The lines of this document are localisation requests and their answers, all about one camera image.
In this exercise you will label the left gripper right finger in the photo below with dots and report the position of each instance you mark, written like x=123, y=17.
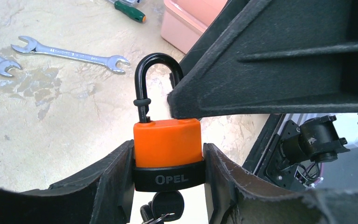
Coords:
x=236, y=196

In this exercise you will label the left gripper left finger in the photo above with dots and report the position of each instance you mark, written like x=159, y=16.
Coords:
x=101, y=193

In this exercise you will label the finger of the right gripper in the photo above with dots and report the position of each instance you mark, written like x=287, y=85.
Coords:
x=236, y=16
x=298, y=56

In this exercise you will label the black key bunch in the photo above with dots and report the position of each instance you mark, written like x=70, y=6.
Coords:
x=164, y=207

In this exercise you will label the orange black padlock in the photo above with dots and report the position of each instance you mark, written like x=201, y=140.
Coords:
x=167, y=153

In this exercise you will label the pink plastic toolbox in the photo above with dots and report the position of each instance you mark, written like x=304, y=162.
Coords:
x=185, y=21

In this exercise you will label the large silver wrench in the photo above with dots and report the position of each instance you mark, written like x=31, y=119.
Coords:
x=34, y=47

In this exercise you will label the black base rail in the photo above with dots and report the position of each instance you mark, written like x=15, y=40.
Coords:
x=262, y=154

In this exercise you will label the green handle screwdriver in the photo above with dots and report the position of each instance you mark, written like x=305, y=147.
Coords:
x=126, y=7

